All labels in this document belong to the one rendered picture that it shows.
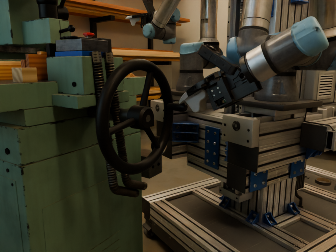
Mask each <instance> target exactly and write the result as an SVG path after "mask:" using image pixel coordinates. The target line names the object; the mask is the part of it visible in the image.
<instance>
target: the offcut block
mask: <svg viewBox="0 0 336 252"><path fill-rule="evenodd" d="M12 78H13V82H14V83H36V82H38V75H37V68H12Z"/></svg>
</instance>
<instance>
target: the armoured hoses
mask: <svg viewBox="0 0 336 252"><path fill-rule="evenodd" d="M90 56H91V57H92V62H93V63H92V64H93V70H94V71H93V72H94V78H95V80H94V81H95V86H96V88H95V89H96V94H97V96H96V97H97V100H98V101H99V98H100V95H101V92H102V89H103V87H104V85H105V81H104V80H105V79H104V76H103V75H104V73H103V72H104V71H103V68H102V67H103V65H102V61H103V60H102V52H101V51H93V52H90ZM103 57H104V60H105V65H106V66H105V67H106V73H107V74H106V75H107V80H108V78H109V77H110V75H111V74H112V73H113V72H114V70H115V67H114V66H115V65H114V54H113V52H104V53H103ZM118 95H119V93H118V88H117V90H116V92H115V94H114V97H113V100H112V103H111V108H112V109H111V110H112V115H113V117H112V118H113V123H114V124H113V125H114V126H116V125H118V124H121V123H122V122H121V121H120V119H119V115H120V114H119V113H120V110H121V108H120V107H121V106H120V103H119V102H120V101H119V96H118ZM98 101H97V102H98ZM115 135H116V136H115V137H116V142H117V143H116V144H117V149H118V150H117V151H118V156H119V157H120V158H121V159H122V160H123V161H124V162H126V163H129V162H128V158H127V151H126V144H125V143H126V142H125V137H124V136H125V135H124V130H121V131H119V132H117V133H115ZM105 160H106V159H105ZM106 165H107V166H106V167H107V175H108V176H107V177H108V182H109V183H108V184H109V187H110V190H111V192H112V193H113V194H115V195H119V196H126V197H132V198H137V197H139V195H140V192H139V191H138V190H143V191H144V190H146V189H147V188H148V185H147V183H145V182H141V181H136V180H131V177H130V175H128V174H123V173H121V176H122V177H121V178H122V182H123V184H124V186H125V187H123V186H119V184H118V181H117V180H118V179H117V178H118V177H117V172H116V170H115V169H114V168H112V167H111V166H110V165H109V163H108V162H107V161H106Z"/></svg>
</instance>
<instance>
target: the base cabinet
mask: <svg viewBox="0 0 336 252"><path fill-rule="evenodd" d="M124 137H125V138H124V139H125V144H126V145H125V146H126V151H127V152H126V153H127V158H128V163H129V164H136V163H139V162H141V161H142V154H141V132H137V133H133V134H130V135H126V136H124ZM107 171H108V170H107V165H106V160H105V158H104V156H103V154H102V152H101V149H100V146H99V144H96V145H93V146H89V147H86V148H82V149H79V150H76V151H72V152H69V153H65V154H62V155H59V156H55V157H52V158H48V159H45V160H42V161H38V162H35V163H31V164H28V165H25V166H20V165H16V164H13V163H10V162H7V161H4V160H1V159H0V252H143V206H142V190H140V189H138V191H139V192H140V193H139V196H138V197H136V198H134V197H129V196H122V195H116V194H114V193H112V192H111V190H110V187H109V182H108V181H109V180H108V172H107Z"/></svg>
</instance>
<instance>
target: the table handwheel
mask: <svg viewBox="0 0 336 252"><path fill-rule="evenodd" d="M135 71H145V72H147V75H146V80H145V85H144V89H143V93H142V97H141V101H140V105H134V106H132V107H131V108H130V109H123V108H121V109H120V113H119V119H120V121H121V122H122V123H120V124H118V125H115V126H113V127H111V128H109V121H114V120H113V115H112V114H113V113H112V108H111V105H112V101H113V98H114V95H115V93H116V90H117V88H118V87H119V85H120V83H121V82H122V81H123V80H124V78H125V77H127V76H128V75H129V74H131V73H133V72H135ZM153 77H154V78H155V80H156V81H157V83H158V85H159V87H160V90H161V93H162V97H163V103H164V120H163V126H162V131H161V134H160V137H159V140H157V139H156V137H155V135H154V134H153V132H152V130H151V126H152V125H153V123H154V113H153V110H152V109H151V108H150V107H149V106H147V103H148V98H149V93H150V88H151V84H152V80H153ZM172 103H174V102H173V95H172V91H171V87H170V84H169V82H168V80H167V78H166V76H165V74H164V73H163V72H162V70H161V69H160V68H159V67H158V66H157V65H155V64H154V63H153V62H151V61H148V60H146V59H132V60H129V61H127V62H125V63H123V64H121V65H120V66H119V67H117V68H116V69H115V70H114V71H113V73H112V74H111V75H110V76H109V78H108V79H107V81H106V83H105V84H104V86H103V89H102V91H101V94H100V97H99V100H98V104H97V106H96V107H89V108H88V111H87V113H88V116H89V117H90V118H93V119H95V125H96V136H97V141H98V144H99V147H100V150H101V152H102V154H103V156H104V158H105V159H106V161H107V162H108V164H109V165H110V166H111V167H112V168H114V169H115V170H116V171H118V172H120V173H122V174H125V175H137V174H141V173H143V172H145V171H147V170H148V169H150V168H151V167H152V166H153V165H154V164H155V163H156V162H157V161H158V160H159V158H160V157H161V156H162V154H163V152H164V150H165V149H166V146H167V144H168V142H169V139H170V135H171V132H172V127H173V120H174V110H170V109H168V104H172ZM109 118H110V119H109ZM128 127H130V128H132V129H137V130H144V131H145V132H146V134H147V135H148V137H149V139H150V140H151V142H152V144H153V146H154V149H153V151H152V152H151V153H150V155H149V156H148V157H147V158H145V159H144V160H143V161H141V162H138V163H127V162H125V161H123V160H122V159H121V158H120V157H119V156H118V155H117V153H116V151H115V149H114V147H113V144H112V141H111V137H110V136H112V135H114V134H116V133H118V132H120V131H121V130H124V129H126V128H128Z"/></svg>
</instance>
